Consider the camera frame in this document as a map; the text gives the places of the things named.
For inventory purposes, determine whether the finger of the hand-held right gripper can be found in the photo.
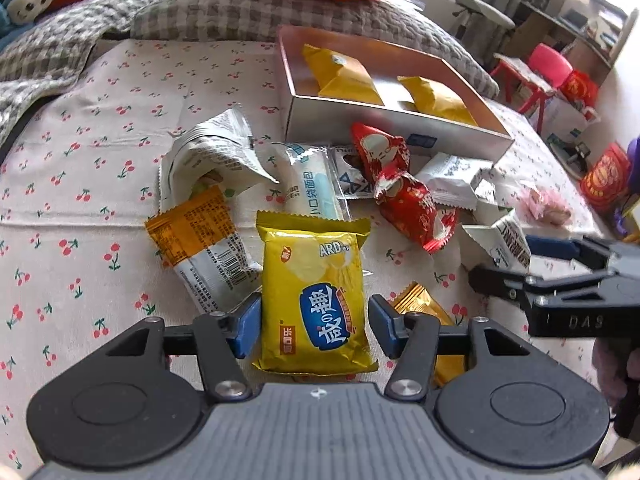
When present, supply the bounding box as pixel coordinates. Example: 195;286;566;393
469;265;538;308
525;235;613;272

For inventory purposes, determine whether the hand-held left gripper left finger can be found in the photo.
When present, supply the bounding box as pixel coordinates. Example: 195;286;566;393
102;292;263;402

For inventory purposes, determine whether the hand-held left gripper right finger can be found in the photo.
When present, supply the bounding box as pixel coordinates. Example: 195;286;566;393
368;294;531;402

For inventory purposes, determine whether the white black-print snack packet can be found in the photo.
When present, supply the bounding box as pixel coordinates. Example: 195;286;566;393
461;209;532;275

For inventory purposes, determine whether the gold orange snack packet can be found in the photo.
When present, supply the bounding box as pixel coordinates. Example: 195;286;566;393
389;282;467;387

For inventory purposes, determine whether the pink candy packet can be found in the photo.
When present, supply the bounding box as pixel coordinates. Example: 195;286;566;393
519;186;574;224

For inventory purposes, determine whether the yellow blue-label snack packet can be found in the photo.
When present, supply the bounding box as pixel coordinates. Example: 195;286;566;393
251;210;379;375

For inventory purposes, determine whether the orange and white snack packet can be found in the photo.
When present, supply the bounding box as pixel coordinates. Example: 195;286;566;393
144;185;264;314

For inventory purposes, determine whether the red snack packet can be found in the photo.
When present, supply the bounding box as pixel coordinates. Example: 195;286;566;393
374;170;461;254
349;122;412;187

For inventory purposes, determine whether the white grey-print snack packet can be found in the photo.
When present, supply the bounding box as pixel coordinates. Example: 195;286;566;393
414;152;495;212

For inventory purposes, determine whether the small clear white packet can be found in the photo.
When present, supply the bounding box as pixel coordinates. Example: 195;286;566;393
327;145;377;201

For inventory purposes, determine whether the white blue bread packet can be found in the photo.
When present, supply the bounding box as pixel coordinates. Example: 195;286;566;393
271;142;349;222

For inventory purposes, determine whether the white green snack packet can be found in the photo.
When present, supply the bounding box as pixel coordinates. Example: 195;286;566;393
158;108;281;212

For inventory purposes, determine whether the silver cardboard box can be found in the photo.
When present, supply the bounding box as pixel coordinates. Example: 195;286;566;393
276;25;516;162

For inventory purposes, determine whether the person's right hand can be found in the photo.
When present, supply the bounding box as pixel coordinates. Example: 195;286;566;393
591;337;640;438

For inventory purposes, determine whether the red gift box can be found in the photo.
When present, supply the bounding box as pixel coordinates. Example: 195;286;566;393
559;69;599;109
579;141;632;212

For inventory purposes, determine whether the white carton box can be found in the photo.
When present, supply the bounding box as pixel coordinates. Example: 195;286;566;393
539;94;602;147

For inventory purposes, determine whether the cherry print bed sheet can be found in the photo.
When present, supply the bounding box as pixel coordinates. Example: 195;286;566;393
0;39;603;480

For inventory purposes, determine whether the printed cloth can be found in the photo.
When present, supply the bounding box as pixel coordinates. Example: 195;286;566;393
492;53;557;96

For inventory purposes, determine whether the plain yellow snack packet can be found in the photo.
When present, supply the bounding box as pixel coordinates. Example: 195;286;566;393
396;75;479;127
301;43;386;107

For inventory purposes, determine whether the pink plastic chair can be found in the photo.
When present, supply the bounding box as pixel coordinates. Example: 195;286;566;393
491;42;572;117

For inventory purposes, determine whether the wooden desk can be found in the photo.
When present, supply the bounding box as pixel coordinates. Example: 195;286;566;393
514;0;628;72

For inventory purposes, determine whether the white grey office chair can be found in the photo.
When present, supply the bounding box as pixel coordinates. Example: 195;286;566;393
429;0;517;42

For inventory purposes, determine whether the checkered grey pillow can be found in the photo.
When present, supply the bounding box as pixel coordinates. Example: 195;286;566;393
0;0;501;147

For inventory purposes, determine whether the blue monkey plush toy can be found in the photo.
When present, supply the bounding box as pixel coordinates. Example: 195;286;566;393
0;0;59;52

